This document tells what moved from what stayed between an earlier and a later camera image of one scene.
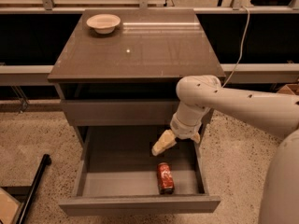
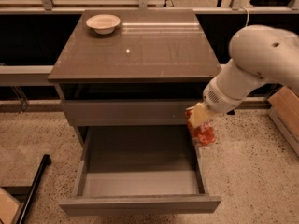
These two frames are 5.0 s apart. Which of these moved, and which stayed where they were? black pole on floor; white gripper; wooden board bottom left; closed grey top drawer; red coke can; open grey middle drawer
Moved: red coke can; white gripper
Stayed: wooden board bottom left; black pole on floor; open grey middle drawer; closed grey top drawer
